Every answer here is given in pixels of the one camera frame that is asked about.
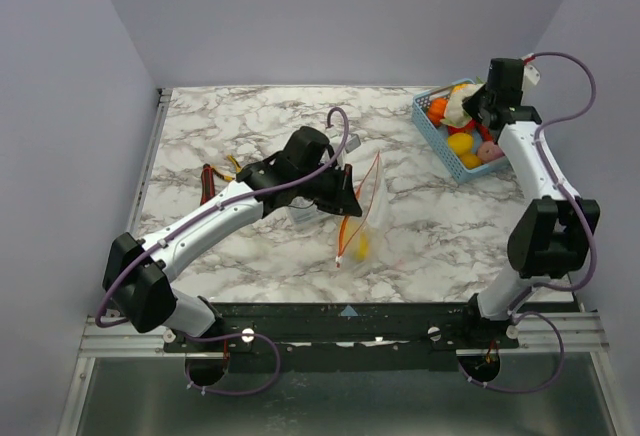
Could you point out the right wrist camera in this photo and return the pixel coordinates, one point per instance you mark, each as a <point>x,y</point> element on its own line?
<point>531,75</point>

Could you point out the red black utility knife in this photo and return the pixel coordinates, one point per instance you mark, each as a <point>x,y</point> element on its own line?
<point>207,184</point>

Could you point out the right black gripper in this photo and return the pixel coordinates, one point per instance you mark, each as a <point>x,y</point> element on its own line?
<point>481,103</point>

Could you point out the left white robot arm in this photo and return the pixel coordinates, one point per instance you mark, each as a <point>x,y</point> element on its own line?
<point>139,272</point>

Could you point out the yellow toy lemon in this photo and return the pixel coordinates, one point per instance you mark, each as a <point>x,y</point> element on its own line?
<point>460,143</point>

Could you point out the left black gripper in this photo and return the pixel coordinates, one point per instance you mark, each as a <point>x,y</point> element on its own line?
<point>344,200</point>

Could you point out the yellow toy orange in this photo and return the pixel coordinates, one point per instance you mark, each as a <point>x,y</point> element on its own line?
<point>470,161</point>

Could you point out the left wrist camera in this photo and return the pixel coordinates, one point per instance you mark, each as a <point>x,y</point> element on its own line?
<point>335,137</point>

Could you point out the blue plastic basket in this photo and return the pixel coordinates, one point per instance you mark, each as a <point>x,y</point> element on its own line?
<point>437,137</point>

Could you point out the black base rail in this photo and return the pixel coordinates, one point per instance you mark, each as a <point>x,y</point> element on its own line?
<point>343,337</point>

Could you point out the pink toy onion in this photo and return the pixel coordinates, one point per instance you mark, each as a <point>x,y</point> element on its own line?
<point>488,152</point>

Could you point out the red toy bell pepper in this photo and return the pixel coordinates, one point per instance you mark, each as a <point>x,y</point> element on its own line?
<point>468,128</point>

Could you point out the clear zip top bag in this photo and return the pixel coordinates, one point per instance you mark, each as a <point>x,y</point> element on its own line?
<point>373,198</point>

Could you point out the orange toy pumpkin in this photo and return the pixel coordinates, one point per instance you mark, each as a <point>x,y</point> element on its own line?
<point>436,111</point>

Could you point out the yellow toy corn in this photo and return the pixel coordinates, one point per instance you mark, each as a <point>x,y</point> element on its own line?
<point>358,246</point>

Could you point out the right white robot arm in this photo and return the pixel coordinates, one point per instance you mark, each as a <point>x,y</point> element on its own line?
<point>552,246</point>

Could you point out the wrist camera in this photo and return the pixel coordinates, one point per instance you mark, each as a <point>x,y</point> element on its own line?
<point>335,137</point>
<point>531,75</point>

